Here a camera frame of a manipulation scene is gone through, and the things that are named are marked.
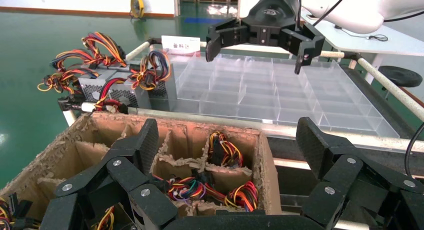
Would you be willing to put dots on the clear acrylic divider tray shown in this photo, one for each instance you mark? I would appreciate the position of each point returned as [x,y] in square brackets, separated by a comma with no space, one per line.
[265,96]

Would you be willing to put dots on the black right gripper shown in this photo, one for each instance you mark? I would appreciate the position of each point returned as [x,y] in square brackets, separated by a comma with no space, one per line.
[271,13]

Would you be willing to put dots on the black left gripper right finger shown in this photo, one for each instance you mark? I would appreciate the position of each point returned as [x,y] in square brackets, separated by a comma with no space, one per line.
[344,175]

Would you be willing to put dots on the white label card with print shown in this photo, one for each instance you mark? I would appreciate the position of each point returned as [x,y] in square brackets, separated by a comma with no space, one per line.
[180,44]

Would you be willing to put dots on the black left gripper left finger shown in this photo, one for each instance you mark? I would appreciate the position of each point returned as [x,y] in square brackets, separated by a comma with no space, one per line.
[132,175]

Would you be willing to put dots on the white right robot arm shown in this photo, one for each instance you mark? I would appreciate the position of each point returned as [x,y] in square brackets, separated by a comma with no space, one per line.
[361,6]

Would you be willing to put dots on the yellow floor fan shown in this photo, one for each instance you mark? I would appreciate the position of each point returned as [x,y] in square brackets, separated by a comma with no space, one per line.
[137,6]

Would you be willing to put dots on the black round stool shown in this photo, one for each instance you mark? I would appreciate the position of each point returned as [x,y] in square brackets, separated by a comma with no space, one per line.
[400,76]

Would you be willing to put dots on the white desk with legs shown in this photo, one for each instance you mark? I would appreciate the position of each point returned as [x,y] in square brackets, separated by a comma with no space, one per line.
[404,44]

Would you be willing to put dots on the worn cardboard box with dividers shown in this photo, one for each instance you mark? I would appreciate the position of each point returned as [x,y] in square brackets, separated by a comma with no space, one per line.
[232,149]

